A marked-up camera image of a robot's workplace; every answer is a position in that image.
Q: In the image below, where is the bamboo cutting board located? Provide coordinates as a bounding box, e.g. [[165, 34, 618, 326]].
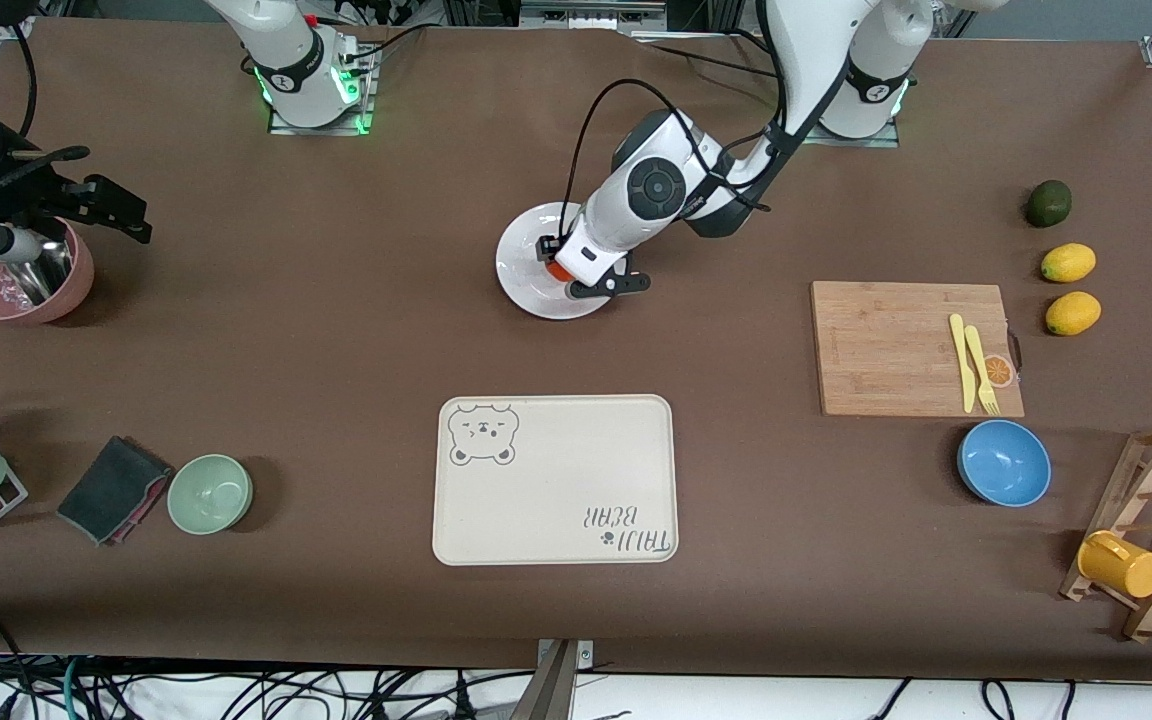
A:
[[811, 281, 1026, 419]]

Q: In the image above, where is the aluminium frame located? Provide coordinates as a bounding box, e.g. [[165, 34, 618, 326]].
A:
[[441, 0, 737, 31]]

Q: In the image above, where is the yellow plastic fork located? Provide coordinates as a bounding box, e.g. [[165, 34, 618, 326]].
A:
[[964, 324, 1001, 416]]

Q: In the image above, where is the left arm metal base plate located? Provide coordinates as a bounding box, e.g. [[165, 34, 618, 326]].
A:
[[804, 120, 902, 149]]

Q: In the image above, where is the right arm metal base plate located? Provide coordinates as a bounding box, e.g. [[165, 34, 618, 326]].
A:
[[268, 40, 377, 136]]

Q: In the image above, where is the blue bowl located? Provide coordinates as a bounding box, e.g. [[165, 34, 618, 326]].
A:
[[957, 419, 1052, 508]]

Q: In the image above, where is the black base cable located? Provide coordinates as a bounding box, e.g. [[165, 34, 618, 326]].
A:
[[341, 22, 442, 66], [636, 28, 782, 81]]

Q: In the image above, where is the pink folded cloth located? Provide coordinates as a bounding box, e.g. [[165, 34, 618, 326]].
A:
[[106, 468, 174, 547]]

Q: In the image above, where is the brown table cover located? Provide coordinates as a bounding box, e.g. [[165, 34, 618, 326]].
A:
[[0, 15, 1152, 683]]

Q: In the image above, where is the yellow lemon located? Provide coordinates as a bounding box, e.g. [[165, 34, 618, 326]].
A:
[[1045, 291, 1103, 337], [1041, 243, 1098, 284]]

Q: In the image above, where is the dark grey folded cloth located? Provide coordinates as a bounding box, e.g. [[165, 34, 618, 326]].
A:
[[56, 435, 174, 547]]

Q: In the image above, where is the pale green bowl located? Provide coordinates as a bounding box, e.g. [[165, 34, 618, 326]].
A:
[[167, 454, 254, 536]]

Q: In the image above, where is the wooden peg rack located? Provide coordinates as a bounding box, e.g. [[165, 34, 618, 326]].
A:
[[1059, 423, 1152, 643]]

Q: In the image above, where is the cream bear print tray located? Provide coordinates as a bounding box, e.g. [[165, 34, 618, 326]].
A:
[[432, 394, 679, 567]]

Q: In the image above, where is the white round plate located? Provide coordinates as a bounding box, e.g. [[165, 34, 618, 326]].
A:
[[495, 202, 628, 321]]

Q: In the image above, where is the pink bowl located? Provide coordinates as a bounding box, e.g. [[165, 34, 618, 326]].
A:
[[0, 225, 95, 326]]

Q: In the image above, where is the dark metal beam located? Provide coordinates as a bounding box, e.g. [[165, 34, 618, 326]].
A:
[[508, 640, 577, 720]]

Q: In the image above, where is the metal scoop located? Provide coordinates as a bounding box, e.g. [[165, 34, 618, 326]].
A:
[[1, 240, 74, 307]]

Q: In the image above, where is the dark green avocado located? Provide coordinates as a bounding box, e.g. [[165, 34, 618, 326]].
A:
[[1025, 179, 1074, 229]]

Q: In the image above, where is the black left base cable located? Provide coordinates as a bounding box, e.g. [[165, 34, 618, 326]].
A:
[[636, 28, 782, 81]]

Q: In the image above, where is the black right base cable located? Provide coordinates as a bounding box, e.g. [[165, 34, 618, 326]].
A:
[[341, 22, 442, 66]]

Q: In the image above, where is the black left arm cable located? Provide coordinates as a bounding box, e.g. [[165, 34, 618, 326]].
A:
[[561, 0, 792, 246]]

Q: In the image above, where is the yellow plastic knife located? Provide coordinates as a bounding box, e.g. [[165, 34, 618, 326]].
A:
[[949, 313, 978, 414]]

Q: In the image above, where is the yellow mug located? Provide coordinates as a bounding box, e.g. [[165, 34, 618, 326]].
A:
[[1077, 530, 1152, 600]]

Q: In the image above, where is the grey metal clamp bracket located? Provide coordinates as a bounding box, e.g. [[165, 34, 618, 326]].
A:
[[536, 640, 595, 669]]

